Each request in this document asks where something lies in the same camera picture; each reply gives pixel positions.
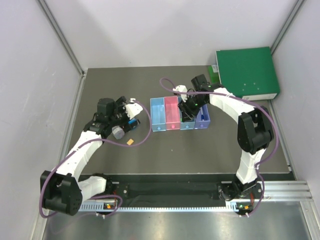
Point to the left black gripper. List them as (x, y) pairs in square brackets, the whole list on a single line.
[(119, 106)]

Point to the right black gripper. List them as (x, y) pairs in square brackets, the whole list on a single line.
[(184, 107)]

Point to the pink bin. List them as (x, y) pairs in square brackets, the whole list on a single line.
[(172, 113)]

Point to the blue jar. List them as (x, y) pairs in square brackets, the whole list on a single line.
[(135, 122)]

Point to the light blue bin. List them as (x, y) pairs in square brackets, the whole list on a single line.
[(189, 124), (158, 114)]

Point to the blue capped white marker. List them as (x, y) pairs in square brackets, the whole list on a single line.
[(202, 115)]

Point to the green ring binder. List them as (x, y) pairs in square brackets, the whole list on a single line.
[(248, 73)]

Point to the purple bin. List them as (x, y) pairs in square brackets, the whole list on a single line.
[(202, 124)]

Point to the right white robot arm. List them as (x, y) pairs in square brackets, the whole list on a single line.
[(254, 129)]

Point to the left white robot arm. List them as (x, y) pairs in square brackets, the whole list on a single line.
[(61, 191)]

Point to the grey clear jar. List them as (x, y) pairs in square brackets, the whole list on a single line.
[(117, 132)]

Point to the small yellow eraser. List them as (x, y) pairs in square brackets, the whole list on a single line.
[(130, 142)]

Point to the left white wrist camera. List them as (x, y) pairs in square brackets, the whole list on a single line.
[(132, 109)]

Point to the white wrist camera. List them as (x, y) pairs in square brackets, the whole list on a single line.
[(132, 109), (180, 90)]

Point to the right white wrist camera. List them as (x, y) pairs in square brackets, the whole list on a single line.
[(180, 90)]

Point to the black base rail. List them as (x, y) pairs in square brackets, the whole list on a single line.
[(181, 194)]

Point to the slotted cable duct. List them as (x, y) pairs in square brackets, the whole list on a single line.
[(109, 205)]

